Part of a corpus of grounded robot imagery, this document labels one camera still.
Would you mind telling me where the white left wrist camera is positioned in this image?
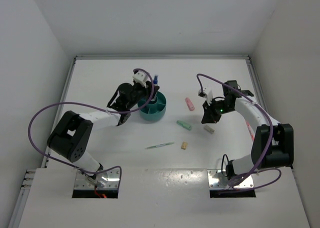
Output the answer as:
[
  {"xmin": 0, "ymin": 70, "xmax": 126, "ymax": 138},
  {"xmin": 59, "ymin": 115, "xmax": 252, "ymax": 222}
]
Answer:
[{"xmin": 132, "ymin": 71, "xmax": 148, "ymax": 88}]

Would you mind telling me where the green highlighter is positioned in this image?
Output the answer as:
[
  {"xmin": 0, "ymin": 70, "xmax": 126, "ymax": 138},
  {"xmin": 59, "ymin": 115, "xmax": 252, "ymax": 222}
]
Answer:
[{"xmin": 176, "ymin": 120, "xmax": 193, "ymax": 131}]

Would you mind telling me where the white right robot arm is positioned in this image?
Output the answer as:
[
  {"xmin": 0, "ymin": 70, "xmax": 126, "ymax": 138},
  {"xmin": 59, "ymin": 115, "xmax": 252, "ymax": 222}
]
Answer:
[{"xmin": 198, "ymin": 80, "xmax": 294, "ymax": 181}]

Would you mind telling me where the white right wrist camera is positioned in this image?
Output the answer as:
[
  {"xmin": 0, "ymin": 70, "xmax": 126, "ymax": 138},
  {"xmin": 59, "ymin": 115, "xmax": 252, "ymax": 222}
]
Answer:
[{"xmin": 198, "ymin": 87, "xmax": 214, "ymax": 106}]

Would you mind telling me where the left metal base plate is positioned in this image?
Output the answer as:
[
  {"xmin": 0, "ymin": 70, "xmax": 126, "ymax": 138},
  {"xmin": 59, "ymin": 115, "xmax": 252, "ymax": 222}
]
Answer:
[{"xmin": 74, "ymin": 168, "xmax": 121, "ymax": 191}]

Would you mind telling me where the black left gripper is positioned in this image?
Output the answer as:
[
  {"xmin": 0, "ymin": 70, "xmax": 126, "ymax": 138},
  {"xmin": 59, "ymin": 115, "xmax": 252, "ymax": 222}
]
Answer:
[{"xmin": 126, "ymin": 80, "xmax": 159, "ymax": 110}]

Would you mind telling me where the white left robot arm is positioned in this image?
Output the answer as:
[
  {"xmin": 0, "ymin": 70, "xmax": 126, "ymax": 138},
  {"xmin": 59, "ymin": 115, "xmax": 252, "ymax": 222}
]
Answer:
[{"xmin": 47, "ymin": 77, "xmax": 160, "ymax": 178}]

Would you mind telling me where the teal round divided organizer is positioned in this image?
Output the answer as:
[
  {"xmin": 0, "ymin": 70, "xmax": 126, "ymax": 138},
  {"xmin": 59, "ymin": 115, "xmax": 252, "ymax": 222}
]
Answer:
[{"xmin": 139, "ymin": 91, "xmax": 167, "ymax": 122}]

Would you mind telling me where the pink highlighter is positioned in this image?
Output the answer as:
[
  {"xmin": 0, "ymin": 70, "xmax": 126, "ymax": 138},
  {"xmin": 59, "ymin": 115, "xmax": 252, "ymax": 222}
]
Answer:
[{"xmin": 185, "ymin": 97, "xmax": 195, "ymax": 111}]

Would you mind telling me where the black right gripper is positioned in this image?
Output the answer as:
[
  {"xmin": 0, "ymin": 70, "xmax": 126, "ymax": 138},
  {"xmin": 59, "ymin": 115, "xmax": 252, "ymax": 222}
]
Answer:
[{"xmin": 201, "ymin": 98, "xmax": 234, "ymax": 124}]

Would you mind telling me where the grey beige eraser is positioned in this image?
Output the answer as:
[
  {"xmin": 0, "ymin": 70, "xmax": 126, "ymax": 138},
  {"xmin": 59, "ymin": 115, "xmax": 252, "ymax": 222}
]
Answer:
[{"xmin": 203, "ymin": 125, "xmax": 215, "ymax": 134}]

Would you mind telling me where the tan small eraser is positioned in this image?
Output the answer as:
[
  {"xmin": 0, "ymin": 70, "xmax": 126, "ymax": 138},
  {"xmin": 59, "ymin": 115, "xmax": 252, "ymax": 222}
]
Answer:
[{"xmin": 180, "ymin": 141, "xmax": 188, "ymax": 150}]

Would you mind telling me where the metal base plate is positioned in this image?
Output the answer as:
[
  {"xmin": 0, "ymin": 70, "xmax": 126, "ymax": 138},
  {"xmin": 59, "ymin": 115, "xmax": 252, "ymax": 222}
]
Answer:
[
  {"xmin": 74, "ymin": 168, "xmax": 121, "ymax": 191},
  {"xmin": 207, "ymin": 169, "xmax": 254, "ymax": 191}
]

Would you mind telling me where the green thin pen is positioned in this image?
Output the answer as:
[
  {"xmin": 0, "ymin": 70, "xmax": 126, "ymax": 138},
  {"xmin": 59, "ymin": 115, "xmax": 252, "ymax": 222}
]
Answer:
[{"xmin": 145, "ymin": 142, "xmax": 175, "ymax": 150}]

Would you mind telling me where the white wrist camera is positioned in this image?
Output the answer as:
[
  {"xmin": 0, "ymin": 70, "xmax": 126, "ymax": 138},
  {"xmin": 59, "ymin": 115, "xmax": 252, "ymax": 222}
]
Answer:
[
  {"xmin": 198, "ymin": 87, "xmax": 214, "ymax": 106},
  {"xmin": 132, "ymin": 71, "xmax": 148, "ymax": 88}
]

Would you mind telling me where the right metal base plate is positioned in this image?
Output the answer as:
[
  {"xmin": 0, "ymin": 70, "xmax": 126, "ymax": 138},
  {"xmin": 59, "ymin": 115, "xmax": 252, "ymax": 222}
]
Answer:
[{"xmin": 207, "ymin": 169, "xmax": 254, "ymax": 191}]

